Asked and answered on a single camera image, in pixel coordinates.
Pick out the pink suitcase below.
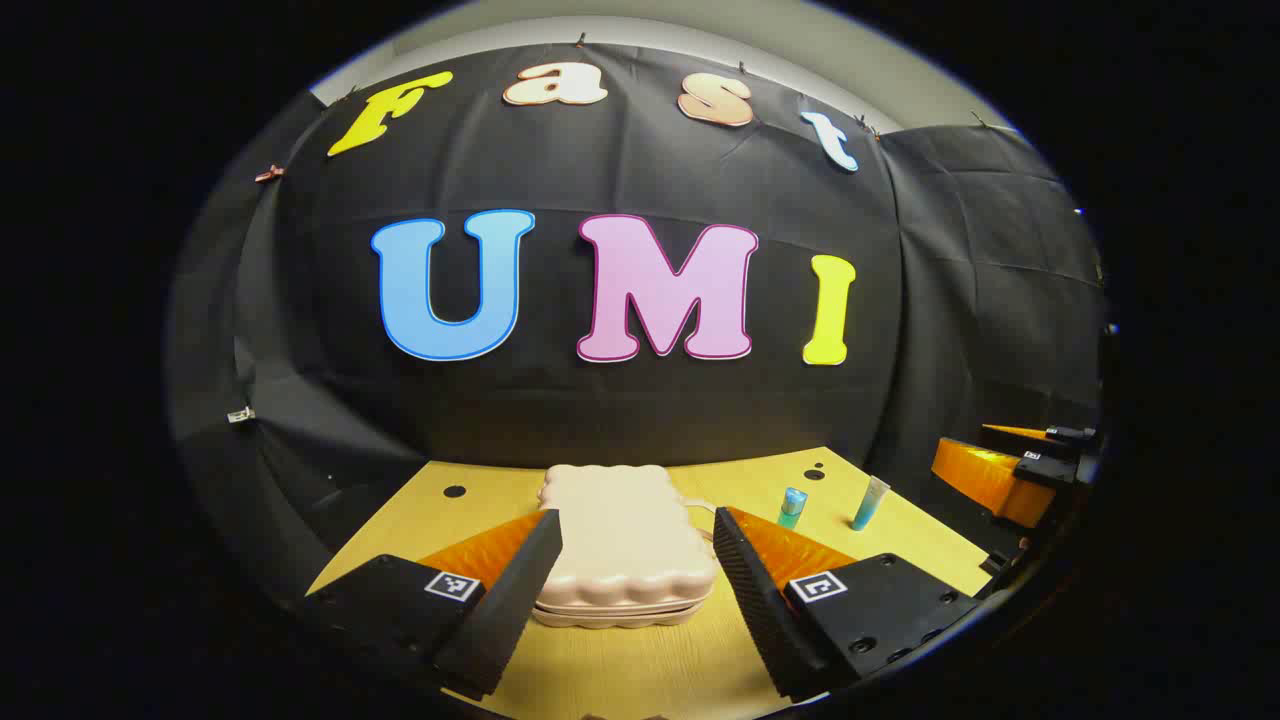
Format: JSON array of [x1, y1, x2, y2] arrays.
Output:
[[532, 463, 721, 629]]

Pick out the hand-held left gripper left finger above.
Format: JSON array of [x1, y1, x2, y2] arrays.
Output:
[[300, 508, 564, 701]]

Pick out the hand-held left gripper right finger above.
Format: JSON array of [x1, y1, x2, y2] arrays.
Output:
[[712, 505, 983, 704]]

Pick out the black backdrop cloth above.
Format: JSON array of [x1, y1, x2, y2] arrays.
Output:
[[165, 40, 1111, 601]]

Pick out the blue and white tube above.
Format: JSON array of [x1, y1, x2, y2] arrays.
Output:
[[851, 475, 891, 532]]

